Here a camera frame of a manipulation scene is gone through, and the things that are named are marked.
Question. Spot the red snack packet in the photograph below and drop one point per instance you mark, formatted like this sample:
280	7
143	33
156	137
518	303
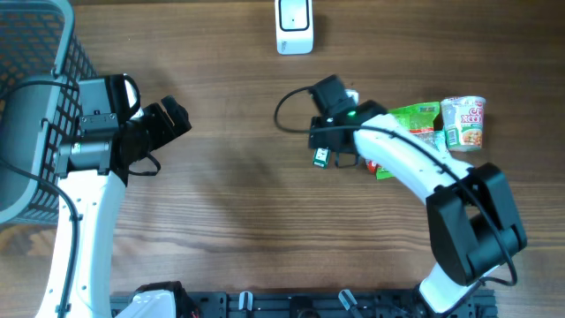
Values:
371	166

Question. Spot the small green box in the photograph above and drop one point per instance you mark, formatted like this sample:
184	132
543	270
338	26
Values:
321	157

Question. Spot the teal wet wipes packet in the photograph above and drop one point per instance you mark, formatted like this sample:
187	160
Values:
440	142

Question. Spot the grey plastic shopping basket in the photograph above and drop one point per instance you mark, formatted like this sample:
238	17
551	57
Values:
38	42

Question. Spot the cup noodles container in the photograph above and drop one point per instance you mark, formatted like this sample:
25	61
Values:
463	122

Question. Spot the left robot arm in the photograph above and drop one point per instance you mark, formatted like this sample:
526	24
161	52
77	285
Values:
93	165

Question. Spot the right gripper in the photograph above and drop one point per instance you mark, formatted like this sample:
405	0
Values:
319	134

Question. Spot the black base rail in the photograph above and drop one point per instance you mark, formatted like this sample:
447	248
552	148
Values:
376	304

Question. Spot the white barcode scanner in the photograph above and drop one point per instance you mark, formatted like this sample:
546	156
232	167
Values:
294	27

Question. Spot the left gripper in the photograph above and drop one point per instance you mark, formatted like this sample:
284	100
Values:
166	130

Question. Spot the green snack bag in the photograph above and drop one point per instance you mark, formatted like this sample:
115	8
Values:
418	120

